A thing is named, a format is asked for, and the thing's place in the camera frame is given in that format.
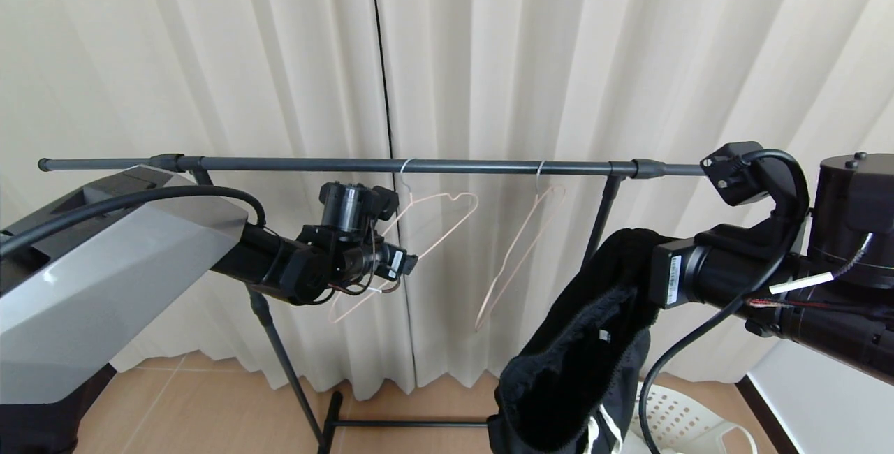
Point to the beige curtain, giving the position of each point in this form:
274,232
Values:
209,56

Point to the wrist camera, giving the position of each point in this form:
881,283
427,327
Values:
385,202
733,167

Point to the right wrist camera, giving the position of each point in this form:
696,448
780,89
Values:
733,167

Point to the black clothes rack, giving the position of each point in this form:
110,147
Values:
279,165

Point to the black shorts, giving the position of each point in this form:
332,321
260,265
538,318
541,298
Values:
559,370

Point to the white laundry basket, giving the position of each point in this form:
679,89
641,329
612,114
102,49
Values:
688,440

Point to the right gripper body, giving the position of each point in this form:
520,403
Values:
719,265

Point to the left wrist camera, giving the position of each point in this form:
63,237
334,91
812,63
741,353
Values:
385,202

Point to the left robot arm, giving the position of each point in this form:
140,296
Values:
105,279

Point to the pink clothes hanger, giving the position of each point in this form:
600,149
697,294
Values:
440,196
522,230

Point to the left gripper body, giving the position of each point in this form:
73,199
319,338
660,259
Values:
377,262

